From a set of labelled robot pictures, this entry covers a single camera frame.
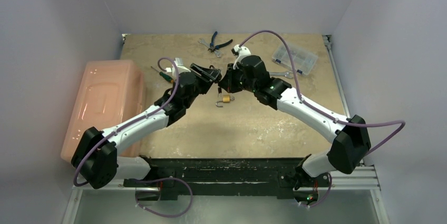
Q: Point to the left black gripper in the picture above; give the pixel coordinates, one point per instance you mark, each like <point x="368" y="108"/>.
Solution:
<point x="211" y="75"/>

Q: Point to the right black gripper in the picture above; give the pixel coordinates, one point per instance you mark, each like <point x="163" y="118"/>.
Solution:
<point x="232" y="82"/>

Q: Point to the brass padlock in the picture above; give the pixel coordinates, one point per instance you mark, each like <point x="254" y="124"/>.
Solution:
<point x="224" y="99"/>

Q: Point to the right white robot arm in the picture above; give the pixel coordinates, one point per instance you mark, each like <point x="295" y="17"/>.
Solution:
<point x="349" y="144"/>

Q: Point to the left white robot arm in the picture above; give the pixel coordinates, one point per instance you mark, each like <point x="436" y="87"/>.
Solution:
<point x="96" y="156"/>

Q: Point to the small silver wrench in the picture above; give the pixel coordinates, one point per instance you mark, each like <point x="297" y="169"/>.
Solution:
<point x="217" y="53"/>

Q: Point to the large silver wrench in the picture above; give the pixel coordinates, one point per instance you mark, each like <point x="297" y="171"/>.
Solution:
<point x="286" y="74"/>

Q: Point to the clear plastic organizer box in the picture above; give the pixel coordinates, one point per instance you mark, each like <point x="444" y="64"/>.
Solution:
<point x="303" y="60"/>

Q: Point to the pink plastic storage box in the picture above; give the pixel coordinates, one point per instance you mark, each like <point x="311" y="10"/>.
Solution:
<point x="110" y="93"/>

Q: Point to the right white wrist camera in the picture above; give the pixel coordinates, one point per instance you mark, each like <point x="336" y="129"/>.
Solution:
<point x="240" y="52"/>

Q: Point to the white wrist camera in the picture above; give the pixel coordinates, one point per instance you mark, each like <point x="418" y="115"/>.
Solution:
<point x="240" y="52"/>
<point x="178" y="68"/>

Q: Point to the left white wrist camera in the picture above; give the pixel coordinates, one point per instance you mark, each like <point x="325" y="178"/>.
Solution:
<point x="178" y="68"/>

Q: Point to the green handled screwdriver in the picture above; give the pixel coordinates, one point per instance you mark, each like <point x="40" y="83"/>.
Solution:
<point x="164" y="75"/>

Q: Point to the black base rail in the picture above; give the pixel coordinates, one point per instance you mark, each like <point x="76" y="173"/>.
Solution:
<point x="274" y="177"/>

